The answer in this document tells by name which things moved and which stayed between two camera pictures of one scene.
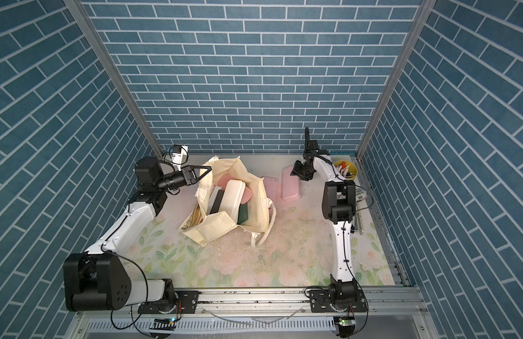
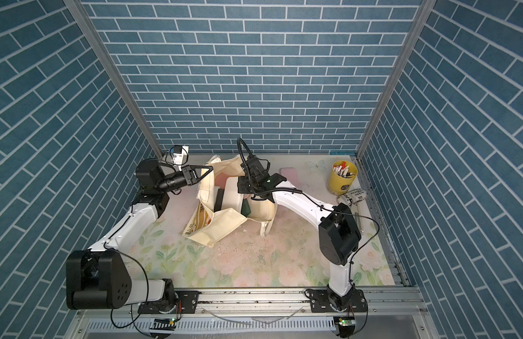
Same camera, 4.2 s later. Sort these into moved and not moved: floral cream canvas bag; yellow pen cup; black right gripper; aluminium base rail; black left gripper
Moved: floral cream canvas bag; black right gripper
Not moved: aluminium base rail; yellow pen cup; black left gripper
